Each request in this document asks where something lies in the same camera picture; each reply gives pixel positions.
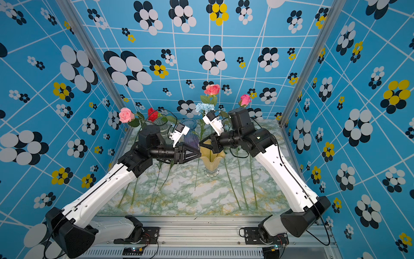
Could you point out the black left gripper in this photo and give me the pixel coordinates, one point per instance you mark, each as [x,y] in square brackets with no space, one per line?
[180,154]

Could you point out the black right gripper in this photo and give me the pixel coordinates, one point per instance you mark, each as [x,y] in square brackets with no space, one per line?
[215,146]

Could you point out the purple blue glass vase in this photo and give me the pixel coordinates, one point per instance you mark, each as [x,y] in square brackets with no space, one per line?
[191,138]

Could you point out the yellow fluted glass vase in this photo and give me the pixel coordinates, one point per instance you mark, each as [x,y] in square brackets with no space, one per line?
[211,161]

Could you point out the clear ribbed glass vase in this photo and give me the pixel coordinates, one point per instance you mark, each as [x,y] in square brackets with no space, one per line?
[165,125]

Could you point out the pink and blue flower bunch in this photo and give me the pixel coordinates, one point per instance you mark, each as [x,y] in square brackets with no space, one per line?
[209,99]

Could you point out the red rose stem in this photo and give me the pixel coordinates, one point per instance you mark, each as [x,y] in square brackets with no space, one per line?
[153,114]

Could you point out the pink rose stem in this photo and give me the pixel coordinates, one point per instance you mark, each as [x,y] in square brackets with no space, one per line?
[126,116]

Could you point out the white blue flower stem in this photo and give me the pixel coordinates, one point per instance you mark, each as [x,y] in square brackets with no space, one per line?
[232,187]

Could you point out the white blue flower bunch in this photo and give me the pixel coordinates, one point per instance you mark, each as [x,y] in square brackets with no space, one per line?
[241,181]

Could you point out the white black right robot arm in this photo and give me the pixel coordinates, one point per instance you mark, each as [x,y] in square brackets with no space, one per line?
[306,207]

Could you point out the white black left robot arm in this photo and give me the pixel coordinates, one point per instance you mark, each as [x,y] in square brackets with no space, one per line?
[72,227]

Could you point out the small green circuit board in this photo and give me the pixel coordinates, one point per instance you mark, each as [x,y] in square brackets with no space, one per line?
[132,251]

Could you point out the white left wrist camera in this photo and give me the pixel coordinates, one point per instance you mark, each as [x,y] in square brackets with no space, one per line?
[180,130]

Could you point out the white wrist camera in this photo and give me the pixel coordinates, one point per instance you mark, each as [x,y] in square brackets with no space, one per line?
[213,120]
[180,130]

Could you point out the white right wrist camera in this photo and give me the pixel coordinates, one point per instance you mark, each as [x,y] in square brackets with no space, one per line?
[213,120]

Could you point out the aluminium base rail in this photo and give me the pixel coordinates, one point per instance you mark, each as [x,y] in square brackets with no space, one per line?
[218,237]

